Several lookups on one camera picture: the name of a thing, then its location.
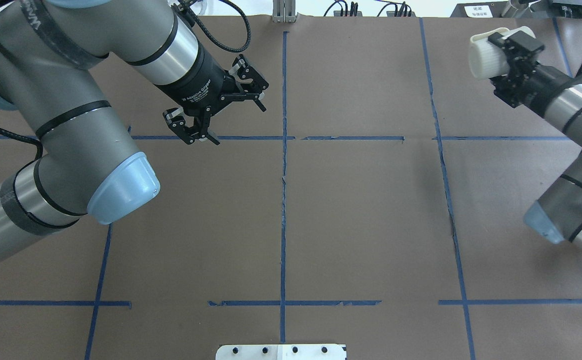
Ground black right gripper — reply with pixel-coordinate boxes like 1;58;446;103
489;30;582;118

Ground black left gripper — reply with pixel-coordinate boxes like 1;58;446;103
156;45;270;146

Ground white ribbed plastic cup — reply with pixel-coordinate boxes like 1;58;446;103
468;26;536;80

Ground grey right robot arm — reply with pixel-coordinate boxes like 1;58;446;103
487;29;582;251

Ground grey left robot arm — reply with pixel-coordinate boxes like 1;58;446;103
0;0;269;262

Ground brown paper table cover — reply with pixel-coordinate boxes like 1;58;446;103
0;16;582;360

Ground aluminium frame post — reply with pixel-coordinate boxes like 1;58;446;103
272;0;297;24

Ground white metal base plate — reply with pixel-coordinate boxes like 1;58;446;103
215;343;348;360

